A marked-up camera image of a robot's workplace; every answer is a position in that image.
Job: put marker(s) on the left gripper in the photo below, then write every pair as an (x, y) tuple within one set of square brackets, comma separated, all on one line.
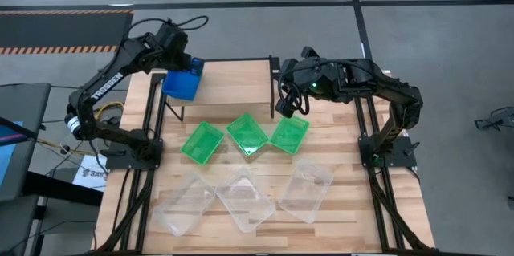
[(176, 53)]

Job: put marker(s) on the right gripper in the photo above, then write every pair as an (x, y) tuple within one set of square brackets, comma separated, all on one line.
[(301, 75)]

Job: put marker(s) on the green plastic basket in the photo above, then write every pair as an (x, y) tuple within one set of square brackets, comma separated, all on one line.
[(247, 135), (290, 135), (202, 143)]

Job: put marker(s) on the clear plastic bin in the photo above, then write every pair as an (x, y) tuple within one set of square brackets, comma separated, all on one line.
[(184, 204), (245, 200), (305, 192)]

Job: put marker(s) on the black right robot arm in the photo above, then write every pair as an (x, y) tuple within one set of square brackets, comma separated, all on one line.
[(401, 91)]

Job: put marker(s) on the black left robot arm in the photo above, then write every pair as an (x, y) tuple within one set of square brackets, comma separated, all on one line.
[(106, 81)]

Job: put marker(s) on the black hazard-striped floor mat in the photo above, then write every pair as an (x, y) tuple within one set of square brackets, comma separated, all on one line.
[(60, 29)]

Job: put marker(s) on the white paper with logo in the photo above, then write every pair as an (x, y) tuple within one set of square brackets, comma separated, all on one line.
[(90, 175)]

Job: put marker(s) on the black desk leg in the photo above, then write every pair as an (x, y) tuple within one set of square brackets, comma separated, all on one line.
[(60, 189)]

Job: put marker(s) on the grey side desk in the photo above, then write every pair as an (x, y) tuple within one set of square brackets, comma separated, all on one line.
[(12, 103)]

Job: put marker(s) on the black bar on desk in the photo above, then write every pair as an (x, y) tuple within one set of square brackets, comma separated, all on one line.
[(16, 129)]

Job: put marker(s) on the black floor stand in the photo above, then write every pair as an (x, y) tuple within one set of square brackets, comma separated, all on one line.
[(500, 121)]

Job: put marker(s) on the blue sheet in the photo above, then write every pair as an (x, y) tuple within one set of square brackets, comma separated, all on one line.
[(6, 155)]

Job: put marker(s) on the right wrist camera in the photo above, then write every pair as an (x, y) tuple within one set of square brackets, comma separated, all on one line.
[(285, 108)]

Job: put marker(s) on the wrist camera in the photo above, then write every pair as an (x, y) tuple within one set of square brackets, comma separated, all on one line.
[(170, 28), (285, 108)]

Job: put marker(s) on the wooden shelf with black frame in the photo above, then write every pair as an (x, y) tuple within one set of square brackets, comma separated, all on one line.
[(237, 83)]

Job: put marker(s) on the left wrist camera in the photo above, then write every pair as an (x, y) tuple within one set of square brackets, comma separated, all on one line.
[(170, 28)]

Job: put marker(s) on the black aluminium frame rail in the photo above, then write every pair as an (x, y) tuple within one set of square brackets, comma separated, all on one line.
[(152, 103), (359, 119)]

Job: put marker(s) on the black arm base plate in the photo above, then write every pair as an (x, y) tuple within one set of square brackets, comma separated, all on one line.
[(397, 157), (120, 161)]

